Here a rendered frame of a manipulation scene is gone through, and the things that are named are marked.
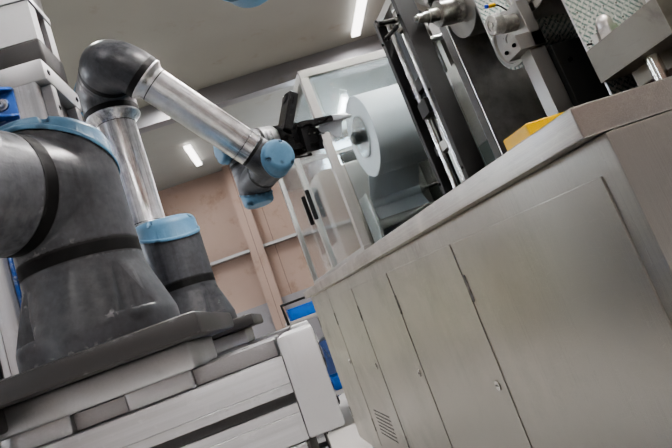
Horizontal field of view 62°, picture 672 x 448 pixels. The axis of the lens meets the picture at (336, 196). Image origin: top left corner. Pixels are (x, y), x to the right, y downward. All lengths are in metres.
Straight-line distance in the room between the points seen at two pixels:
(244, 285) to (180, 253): 11.14
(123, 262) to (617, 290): 0.59
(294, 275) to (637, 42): 11.38
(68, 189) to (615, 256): 0.62
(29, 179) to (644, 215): 0.63
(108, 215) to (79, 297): 0.09
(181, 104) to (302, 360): 0.79
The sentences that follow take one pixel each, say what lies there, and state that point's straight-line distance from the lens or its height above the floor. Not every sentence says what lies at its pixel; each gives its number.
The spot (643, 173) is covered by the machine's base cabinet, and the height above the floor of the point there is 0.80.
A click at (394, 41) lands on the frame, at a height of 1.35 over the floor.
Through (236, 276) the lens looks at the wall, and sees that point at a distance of 12.21.
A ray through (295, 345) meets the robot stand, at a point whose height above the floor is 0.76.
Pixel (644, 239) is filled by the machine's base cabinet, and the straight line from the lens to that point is 0.73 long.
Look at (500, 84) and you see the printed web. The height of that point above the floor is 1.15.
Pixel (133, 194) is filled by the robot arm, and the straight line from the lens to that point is 1.24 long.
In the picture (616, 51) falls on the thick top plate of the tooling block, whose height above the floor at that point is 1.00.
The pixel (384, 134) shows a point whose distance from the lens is 2.04.
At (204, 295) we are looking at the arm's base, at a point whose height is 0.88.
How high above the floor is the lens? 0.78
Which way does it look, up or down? 10 degrees up
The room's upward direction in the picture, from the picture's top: 20 degrees counter-clockwise
